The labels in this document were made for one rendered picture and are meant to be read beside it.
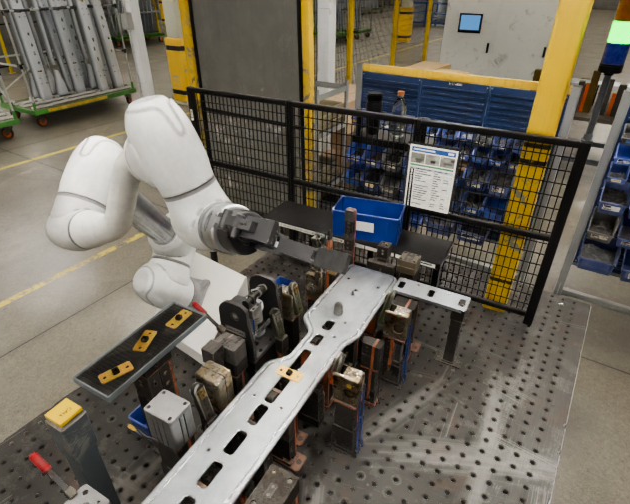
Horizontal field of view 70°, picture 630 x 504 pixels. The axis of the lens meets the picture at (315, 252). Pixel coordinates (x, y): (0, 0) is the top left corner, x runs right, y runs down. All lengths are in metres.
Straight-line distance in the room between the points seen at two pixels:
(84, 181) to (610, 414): 2.79
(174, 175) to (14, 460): 1.32
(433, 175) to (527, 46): 5.87
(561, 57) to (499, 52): 6.00
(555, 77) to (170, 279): 1.58
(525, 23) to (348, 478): 6.99
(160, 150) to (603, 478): 2.50
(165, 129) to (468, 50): 7.35
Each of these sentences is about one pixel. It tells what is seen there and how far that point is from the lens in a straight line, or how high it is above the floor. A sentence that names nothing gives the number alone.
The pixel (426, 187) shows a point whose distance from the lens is 2.05.
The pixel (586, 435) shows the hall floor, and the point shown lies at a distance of 2.91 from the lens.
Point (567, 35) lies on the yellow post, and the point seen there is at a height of 1.88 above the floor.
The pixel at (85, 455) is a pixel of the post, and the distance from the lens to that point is 1.39.
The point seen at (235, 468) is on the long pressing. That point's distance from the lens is 1.27.
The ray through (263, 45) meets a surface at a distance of 3.65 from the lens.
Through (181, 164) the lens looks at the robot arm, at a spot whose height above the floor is 1.79.
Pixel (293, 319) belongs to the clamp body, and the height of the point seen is 0.95.
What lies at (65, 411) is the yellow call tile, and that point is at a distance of 1.30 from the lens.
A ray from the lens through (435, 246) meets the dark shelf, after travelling 2.06.
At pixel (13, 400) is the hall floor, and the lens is 3.18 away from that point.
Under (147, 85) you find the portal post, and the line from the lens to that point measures 8.17.
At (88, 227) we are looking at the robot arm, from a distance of 1.20.
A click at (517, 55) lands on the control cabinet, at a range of 7.82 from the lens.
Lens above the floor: 2.06
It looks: 32 degrees down
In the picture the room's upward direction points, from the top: straight up
